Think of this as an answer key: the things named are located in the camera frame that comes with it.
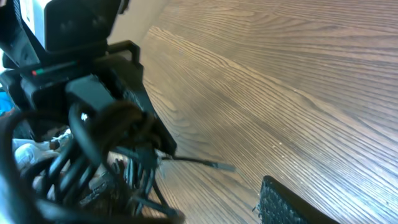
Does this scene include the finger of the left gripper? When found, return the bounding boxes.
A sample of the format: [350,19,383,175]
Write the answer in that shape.
[123,85,177,156]

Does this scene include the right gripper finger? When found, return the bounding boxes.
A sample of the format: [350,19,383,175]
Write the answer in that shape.
[253,175,338,224]

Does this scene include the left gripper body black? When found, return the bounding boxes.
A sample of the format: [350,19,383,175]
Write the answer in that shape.
[1,41,146,137]

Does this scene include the black cable bundle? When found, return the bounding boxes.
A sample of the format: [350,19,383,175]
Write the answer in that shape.
[0,101,237,224]

